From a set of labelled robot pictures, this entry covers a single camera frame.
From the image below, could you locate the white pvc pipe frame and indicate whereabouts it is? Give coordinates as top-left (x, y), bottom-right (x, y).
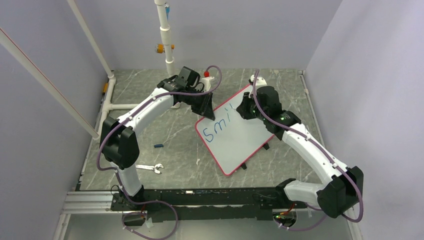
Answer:
top-left (0, 0), bottom-right (175, 140)

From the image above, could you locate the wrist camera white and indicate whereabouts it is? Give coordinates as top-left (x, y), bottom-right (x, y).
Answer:
top-left (199, 71), bottom-right (216, 92)
top-left (249, 74), bottom-right (268, 89)

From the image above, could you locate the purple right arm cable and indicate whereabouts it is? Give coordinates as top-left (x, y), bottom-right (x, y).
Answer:
top-left (250, 68), bottom-right (365, 232)

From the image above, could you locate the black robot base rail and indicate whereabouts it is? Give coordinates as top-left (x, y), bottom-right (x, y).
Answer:
top-left (110, 187), bottom-right (306, 223)

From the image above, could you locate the pink framed whiteboard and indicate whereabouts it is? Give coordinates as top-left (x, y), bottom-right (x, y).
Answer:
top-left (194, 85), bottom-right (274, 176)

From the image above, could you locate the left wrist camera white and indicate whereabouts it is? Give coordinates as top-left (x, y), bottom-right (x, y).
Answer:
top-left (199, 71), bottom-right (216, 92)

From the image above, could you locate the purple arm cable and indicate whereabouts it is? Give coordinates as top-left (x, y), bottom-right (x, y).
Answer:
top-left (96, 65), bottom-right (223, 240)
top-left (250, 68), bottom-right (365, 232)

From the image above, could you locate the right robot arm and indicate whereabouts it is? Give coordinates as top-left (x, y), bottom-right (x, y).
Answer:
top-left (236, 86), bottom-right (364, 218)

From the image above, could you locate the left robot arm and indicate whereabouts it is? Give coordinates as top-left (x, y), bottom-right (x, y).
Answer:
top-left (96, 66), bottom-right (221, 210)

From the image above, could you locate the orange pipe fitting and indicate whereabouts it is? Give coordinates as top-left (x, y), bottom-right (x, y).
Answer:
top-left (154, 43), bottom-right (167, 54)

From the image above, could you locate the silver open-end wrench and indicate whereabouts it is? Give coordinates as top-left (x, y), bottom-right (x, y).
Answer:
top-left (135, 163), bottom-right (164, 174)

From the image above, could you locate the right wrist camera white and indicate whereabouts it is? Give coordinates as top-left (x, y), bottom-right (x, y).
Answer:
top-left (249, 74), bottom-right (268, 89)

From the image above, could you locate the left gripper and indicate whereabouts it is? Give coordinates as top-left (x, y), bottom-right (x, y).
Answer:
top-left (184, 88), bottom-right (215, 121)

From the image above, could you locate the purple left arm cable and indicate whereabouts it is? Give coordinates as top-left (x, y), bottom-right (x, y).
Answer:
top-left (96, 65), bottom-right (223, 240)

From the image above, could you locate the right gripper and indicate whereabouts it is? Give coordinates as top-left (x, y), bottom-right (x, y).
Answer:
top-left (237, 91), bottom-right (268, 122)

